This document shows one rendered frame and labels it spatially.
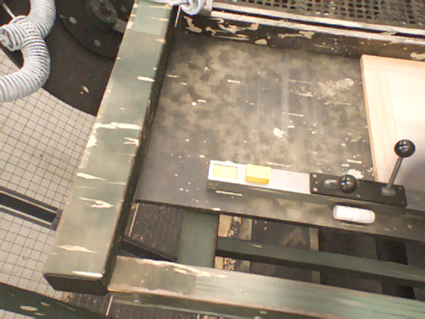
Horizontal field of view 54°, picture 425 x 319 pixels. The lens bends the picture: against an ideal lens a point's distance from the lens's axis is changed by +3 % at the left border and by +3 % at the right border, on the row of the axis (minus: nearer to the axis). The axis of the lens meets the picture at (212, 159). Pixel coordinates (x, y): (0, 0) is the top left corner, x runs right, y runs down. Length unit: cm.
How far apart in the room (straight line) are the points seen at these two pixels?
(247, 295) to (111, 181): 32
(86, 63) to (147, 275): 87
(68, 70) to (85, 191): 68
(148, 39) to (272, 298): 65
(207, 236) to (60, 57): 80
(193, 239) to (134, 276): 17
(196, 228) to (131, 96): 32
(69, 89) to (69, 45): 16
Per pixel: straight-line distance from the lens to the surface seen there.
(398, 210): 97
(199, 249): 87
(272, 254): 91
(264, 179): 86
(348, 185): 78
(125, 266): 77
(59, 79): 136
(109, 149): 83
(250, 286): 77
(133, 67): 97
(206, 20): 117
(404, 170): 104
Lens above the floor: 212
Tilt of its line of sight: 33 degrees down
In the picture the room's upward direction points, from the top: 58 degrees counter-clockwise
